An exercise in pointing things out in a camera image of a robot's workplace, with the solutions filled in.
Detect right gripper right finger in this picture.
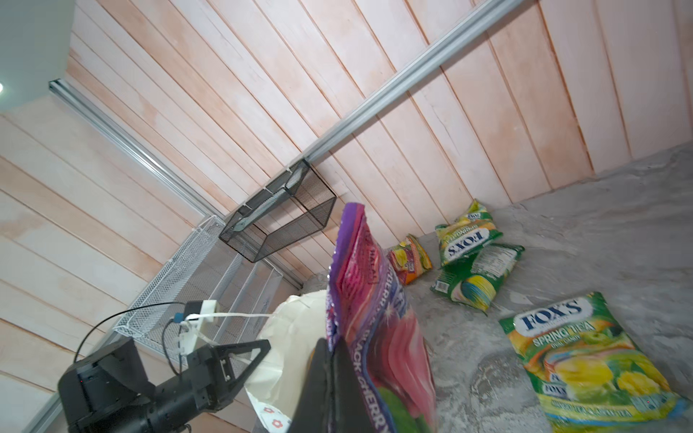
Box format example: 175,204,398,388
331,339,375,433

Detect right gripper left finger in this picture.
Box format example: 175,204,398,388
288,338,332,433

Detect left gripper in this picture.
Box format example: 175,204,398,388
162,339,271,417

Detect white paper bag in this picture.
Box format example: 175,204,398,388
245,290,327,432

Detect purple Fox's berries bag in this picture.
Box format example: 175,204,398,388
327,202,438,432

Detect green Spring Tea candy bag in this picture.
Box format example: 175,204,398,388
499,292,688,432

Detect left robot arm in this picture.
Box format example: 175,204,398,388
58,337,271,432

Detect small orange candy bag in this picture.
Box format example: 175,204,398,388
387,235,433,286

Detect green candy bag back side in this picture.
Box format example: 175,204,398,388
431,244,525,313

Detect green Fox's candy bag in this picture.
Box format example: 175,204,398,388
435,200,503,267

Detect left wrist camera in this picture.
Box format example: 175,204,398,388
174,299,218,357

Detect white wire mesh shelf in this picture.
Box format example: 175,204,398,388
115,216,284,354

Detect black mesh wall basket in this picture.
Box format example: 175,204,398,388
218,160,337,263

